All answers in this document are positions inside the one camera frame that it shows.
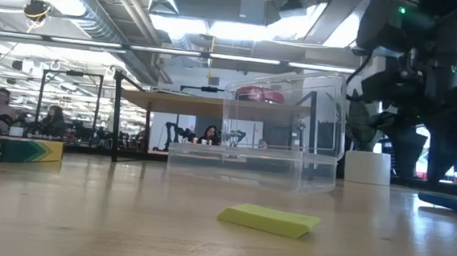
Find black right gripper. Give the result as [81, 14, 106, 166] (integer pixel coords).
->
[377, 10, 457, 188]

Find blue handled scissors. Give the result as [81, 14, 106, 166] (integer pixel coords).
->
[415, 191, 457, 220]

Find yellow-green sticky note pad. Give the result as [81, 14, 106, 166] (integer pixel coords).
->
[216, 200, 323, 242]

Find clear plastic pencil box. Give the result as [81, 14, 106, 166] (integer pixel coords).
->
[165, 60, 348, 197]

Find green yellow crayon box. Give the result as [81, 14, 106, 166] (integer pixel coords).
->
[0, 134, 66, 167]

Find white round plant pot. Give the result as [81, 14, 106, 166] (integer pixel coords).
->
[343, 149, 393, 187]

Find green snake plant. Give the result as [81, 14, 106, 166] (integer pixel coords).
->
[342, 98, 385, 154]

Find red stapler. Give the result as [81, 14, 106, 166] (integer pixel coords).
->
[234, 85, 286, 105]

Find black frame stand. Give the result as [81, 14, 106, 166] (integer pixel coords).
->
[34, 67, 105, 141]

